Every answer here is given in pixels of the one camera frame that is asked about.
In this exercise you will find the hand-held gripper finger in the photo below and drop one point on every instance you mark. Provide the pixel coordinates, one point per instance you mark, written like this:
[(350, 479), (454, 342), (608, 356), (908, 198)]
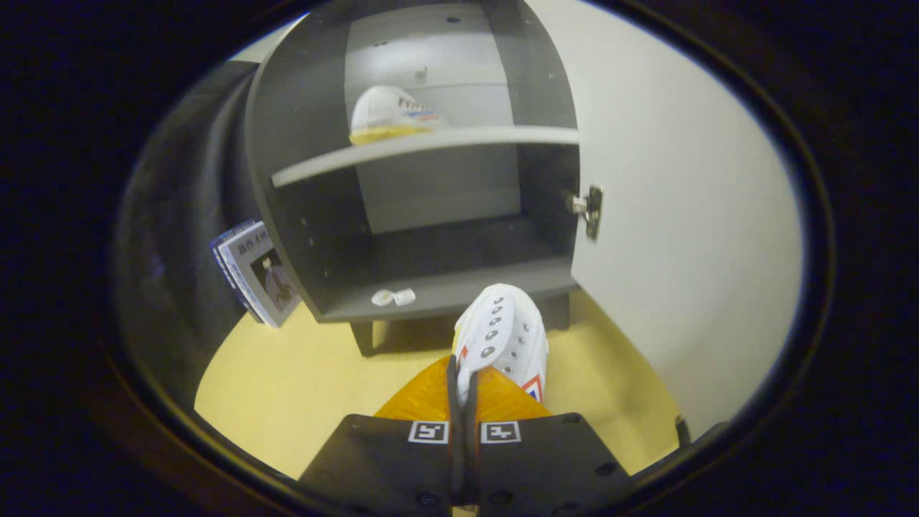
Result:
[(454, 431), (471, 431)]

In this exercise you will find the white canvas shoe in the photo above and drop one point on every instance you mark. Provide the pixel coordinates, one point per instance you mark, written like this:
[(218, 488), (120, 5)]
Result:
[(506, 323), (388, 111)]

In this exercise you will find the grey shoe cabinet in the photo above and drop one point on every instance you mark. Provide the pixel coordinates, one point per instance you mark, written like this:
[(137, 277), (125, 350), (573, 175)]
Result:
[(431, 266)]

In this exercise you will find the white shoe cabinet door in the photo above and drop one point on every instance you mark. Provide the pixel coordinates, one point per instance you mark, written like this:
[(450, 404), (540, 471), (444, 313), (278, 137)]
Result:
[(682, 215)]

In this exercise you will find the metal door hinge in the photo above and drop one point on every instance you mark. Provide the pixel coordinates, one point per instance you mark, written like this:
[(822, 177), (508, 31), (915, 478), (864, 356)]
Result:
[(590, 210)]

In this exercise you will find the stack of illustrated books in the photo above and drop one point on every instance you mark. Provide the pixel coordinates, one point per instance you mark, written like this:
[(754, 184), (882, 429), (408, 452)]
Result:
[(262, 276)]

